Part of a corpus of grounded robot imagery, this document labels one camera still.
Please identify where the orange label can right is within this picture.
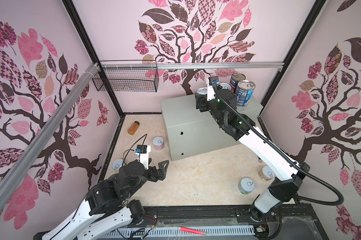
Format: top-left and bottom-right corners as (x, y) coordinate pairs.
(258, 166), (275, 182)

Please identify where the orange spice jar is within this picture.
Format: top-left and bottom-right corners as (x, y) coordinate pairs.
(128, 121), (140, 135)

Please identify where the teal can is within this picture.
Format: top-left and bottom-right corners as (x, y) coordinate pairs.
(238, 178), (255, 195)
(196, 88), (207, 97)

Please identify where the white slotted cable duct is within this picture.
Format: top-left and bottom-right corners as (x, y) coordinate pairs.
(102, 226), (255, 240)

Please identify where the pink can near cabinet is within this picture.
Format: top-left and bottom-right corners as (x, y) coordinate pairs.
(153, 136), (165, 151)

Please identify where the black wire basket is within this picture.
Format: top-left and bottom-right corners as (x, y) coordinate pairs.
(93, 60), (159, 93)

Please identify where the aluminium rail back wall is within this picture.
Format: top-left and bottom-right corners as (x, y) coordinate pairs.
(101, 62), (284, 70)

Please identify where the aluminium rail wall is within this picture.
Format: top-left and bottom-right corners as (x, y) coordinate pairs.
(101, 62), (284, 70)
(0, 63), (100, 211)

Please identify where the blue label tall can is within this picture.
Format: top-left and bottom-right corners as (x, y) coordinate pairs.
(235, 80), (255, 107)

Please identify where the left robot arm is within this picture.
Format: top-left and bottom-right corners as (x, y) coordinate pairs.
(33, 160), (170, 240)

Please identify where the grey metal cabinet box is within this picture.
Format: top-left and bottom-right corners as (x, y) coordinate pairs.
(160, 94), (264, 162)

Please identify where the la sicilia tomato can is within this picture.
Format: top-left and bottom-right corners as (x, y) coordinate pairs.
(229, 73), (246, 93)

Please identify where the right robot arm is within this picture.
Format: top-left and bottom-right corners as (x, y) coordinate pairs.
(195, 86), (344, 222)

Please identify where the black mounting rail base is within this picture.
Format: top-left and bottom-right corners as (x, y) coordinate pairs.
(116, 204), (328, 240)

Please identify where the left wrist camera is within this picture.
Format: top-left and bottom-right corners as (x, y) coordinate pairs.
(135, 145), (151, 170)

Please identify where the pink marker pen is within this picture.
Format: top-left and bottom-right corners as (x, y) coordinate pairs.
(179, 227), (206, 236)

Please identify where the yellow label can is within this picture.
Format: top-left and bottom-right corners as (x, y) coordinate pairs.
(112, 159), (124, 172)

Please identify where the aluminium rail left wall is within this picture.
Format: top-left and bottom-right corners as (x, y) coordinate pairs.
(0, 63), (100, 211)

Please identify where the pink can white lid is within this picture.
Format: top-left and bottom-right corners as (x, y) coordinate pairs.
(219, 83), (232, 91)

